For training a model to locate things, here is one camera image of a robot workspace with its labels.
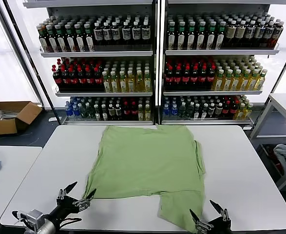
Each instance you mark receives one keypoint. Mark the cola bottle red cap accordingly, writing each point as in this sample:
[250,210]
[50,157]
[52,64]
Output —
[81,80]
[233,109]
[89,80]
[194,79]
[226,110]
[98,80]
[65,80]
[58,80]
[133,112]
[177,79]
[73,80]
[186,79]
[169,79]
[202,79]
[211,79]
[126,112]

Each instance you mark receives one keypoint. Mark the clear green water bottle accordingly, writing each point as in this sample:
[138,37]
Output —
[90,112]
[189,111]
[83,112]
[182,111]

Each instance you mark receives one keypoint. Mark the dark bottle tall white label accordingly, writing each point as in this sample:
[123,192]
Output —
[201,36]
[191,36]
[171,36]
[181,36]
[211,36]
[220,36]

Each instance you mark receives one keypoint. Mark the dark bottle white blue label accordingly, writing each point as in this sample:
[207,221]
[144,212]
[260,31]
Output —
[145,33]
[107,34]
[250,34]
[98,34]
[136,33]
[115,33]
[277,34]
[269,34]
[126,33]
[259,34]

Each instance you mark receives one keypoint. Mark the grey metal shelf rack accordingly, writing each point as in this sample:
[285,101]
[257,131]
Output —
[96,53]
[218,52]

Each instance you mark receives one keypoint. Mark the blue drink bottle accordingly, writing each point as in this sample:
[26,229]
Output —
[166,111]
[68,111]
[75,111]
[174,111]

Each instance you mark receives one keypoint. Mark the dark storage bin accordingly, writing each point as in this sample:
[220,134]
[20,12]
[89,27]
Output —
[267,156]

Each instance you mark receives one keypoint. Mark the green polo shirt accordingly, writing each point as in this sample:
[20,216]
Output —
[145,158]

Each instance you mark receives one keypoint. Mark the dark bottle beige label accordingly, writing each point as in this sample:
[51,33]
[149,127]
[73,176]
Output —
[240,34]
[231,34]

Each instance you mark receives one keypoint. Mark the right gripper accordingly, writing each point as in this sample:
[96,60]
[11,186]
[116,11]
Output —
[220,228]

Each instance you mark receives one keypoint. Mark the silver parts in bags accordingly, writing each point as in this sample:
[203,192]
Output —
[6,114]

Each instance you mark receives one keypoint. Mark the black slanted pole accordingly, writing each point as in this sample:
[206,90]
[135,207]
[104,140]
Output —
[52,104]
[280,75]

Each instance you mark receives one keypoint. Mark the brown tea bottle green label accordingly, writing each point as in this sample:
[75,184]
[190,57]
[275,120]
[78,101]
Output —
[52,39]
[79,38]
[70,39]
[89,38]
[61,39]
[43,40]

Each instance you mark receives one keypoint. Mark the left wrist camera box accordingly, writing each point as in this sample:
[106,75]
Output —
[33,217]

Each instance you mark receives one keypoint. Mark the white metal frame table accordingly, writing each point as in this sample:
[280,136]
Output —
[262,117]

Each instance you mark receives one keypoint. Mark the brown cardboard box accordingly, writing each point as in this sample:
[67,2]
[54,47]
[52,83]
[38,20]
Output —
[1,126]

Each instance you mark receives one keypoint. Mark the white paper scrap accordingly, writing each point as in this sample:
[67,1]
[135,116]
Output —
[52,119]

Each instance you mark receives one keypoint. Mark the yellow juice bottle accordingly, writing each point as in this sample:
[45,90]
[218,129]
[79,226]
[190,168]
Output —
[253,81]
[147,84]
[244,81]
[248,112]
[261,81]
[218,81]
[122,84]
[139,84]
[106,84]
[227,81]
[147,114]
[131,84]
[240,112]
[114,84]
[235,81]
[140,114]

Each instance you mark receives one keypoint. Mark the red crumpled cloth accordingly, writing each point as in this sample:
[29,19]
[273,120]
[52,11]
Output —
[278,165]

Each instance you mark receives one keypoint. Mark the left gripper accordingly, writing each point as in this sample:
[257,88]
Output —
[64,207]

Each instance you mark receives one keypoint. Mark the grey window frame post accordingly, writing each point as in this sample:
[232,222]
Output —
[36,90]

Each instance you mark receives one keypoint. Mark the small dark bottle white cap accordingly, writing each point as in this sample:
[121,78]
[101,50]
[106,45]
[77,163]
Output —
[104,114]
[196,113]
[211,111]
[204,112]
[97,114]
[118,111]
[218,111]
[111,111]

